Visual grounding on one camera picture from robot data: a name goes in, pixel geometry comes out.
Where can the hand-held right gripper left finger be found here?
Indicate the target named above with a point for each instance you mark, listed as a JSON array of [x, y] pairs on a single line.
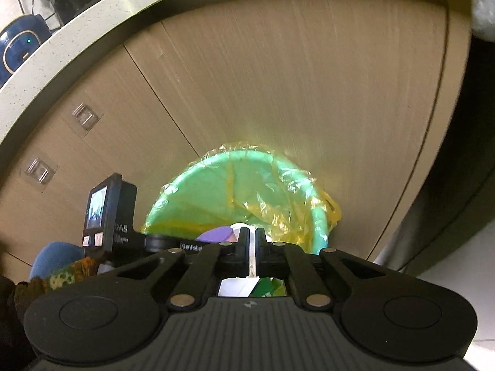
[[243, 256]]

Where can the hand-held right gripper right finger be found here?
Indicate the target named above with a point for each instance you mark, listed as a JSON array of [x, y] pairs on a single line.
[[262, 257]]

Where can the green packet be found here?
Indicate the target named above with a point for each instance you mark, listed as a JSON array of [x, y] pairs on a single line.
[[271, 288]]

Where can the white plastic bag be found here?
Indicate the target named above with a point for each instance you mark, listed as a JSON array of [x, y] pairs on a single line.
[[236, 288]]

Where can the purple pink brush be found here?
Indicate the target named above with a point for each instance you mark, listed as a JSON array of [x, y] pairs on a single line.
[[216, 234]]

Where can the green trash bin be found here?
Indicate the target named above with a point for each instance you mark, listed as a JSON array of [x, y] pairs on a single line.
[[323, 224]]

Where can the person's left forearm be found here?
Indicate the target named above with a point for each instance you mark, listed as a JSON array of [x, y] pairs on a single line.
[[69, 274]]

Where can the wooden cabinet door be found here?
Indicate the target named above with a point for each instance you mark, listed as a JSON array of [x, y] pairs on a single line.
[[309, 85], [116, 147]]

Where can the blue fuzzy fabric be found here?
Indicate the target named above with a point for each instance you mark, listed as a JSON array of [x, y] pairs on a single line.
[[54, 255]]

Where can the clear adhesive hook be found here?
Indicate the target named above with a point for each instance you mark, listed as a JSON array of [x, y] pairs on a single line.
[[84, 116], [38, 171]]

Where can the navy blue electric kettle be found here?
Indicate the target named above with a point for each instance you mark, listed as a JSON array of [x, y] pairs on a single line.
[[19, 46]]

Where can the narrow wooden cabinet panel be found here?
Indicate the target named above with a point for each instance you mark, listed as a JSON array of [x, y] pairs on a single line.
[[454, 85]]

